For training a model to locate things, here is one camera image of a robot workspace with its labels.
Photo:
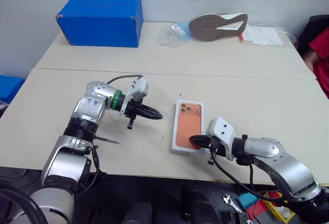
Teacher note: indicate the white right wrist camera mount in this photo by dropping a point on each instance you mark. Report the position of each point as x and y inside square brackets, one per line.
[221, 131]

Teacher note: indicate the blue plastic crate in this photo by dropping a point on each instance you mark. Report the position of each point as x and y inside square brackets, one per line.
[9, 85]

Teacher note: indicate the brown soled sneaker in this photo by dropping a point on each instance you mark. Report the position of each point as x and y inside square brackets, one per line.
[213, 30]

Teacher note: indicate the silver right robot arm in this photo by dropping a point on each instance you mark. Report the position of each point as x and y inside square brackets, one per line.
[267, 147]

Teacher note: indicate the teal block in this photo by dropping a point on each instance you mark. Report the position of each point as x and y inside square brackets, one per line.
[245, 199]

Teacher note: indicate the dark rounded shape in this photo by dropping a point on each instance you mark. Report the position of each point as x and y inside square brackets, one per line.
[138, 215]

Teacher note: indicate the black metal tool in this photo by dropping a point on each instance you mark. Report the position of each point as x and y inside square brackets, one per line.
[240, 219]

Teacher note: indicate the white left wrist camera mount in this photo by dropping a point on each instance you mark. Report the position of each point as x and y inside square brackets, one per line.
[140, 86]

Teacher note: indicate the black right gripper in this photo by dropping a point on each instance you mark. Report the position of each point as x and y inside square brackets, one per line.
[217, 147]

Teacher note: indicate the crumpled clear plastic bag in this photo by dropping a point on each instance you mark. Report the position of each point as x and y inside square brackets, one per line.
[167, 36]

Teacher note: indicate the person in red shirt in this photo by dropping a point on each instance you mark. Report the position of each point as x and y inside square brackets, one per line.
[321, 54]

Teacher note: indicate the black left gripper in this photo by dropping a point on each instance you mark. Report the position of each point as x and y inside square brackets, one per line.
[133, 109]

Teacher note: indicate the silver wrench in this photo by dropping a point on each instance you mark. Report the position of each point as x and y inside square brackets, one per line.
[227, 198]

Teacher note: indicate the clear sleeve with white paper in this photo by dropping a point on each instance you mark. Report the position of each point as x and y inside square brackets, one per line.
[262, 35]

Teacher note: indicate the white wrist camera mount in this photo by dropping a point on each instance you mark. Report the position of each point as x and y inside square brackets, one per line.
[140, 86]
[221, 131]

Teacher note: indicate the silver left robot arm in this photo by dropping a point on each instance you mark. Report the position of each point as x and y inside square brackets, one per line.
[95, 105]

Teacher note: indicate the red block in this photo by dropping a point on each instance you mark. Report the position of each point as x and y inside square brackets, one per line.
[257, 208]

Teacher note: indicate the blue cardboard box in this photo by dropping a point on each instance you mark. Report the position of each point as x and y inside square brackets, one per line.
[100, 21]

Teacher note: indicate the yellow plastic bin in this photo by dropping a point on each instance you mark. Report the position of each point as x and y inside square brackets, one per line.
[280, 215]

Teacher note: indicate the orange smartphone box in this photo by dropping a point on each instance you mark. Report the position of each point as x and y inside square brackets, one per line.
[186, 126]

